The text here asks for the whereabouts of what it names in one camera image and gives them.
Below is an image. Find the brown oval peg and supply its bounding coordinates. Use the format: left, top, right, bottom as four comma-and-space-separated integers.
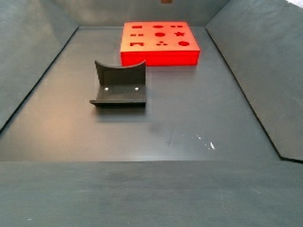
161, 0, 172, 4

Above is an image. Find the black curved holder stand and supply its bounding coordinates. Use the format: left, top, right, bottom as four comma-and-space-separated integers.
89, 61, 146, 106

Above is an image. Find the red shape sorter box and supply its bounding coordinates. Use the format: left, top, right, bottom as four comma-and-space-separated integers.
119, 21, 201, 67

